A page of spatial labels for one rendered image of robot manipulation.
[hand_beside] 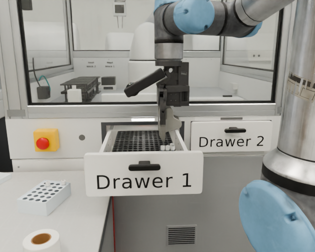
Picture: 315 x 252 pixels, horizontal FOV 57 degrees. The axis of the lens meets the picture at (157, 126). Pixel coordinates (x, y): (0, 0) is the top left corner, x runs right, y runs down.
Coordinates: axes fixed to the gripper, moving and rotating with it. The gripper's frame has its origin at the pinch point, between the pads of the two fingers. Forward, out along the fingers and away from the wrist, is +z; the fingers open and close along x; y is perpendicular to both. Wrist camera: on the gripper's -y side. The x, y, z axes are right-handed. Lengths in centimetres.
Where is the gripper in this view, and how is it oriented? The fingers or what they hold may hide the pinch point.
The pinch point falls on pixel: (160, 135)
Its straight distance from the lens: 80.3
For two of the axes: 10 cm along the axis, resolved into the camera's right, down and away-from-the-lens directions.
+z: 0.0, 9.7, 2.3
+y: 10.0, -0.1, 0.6
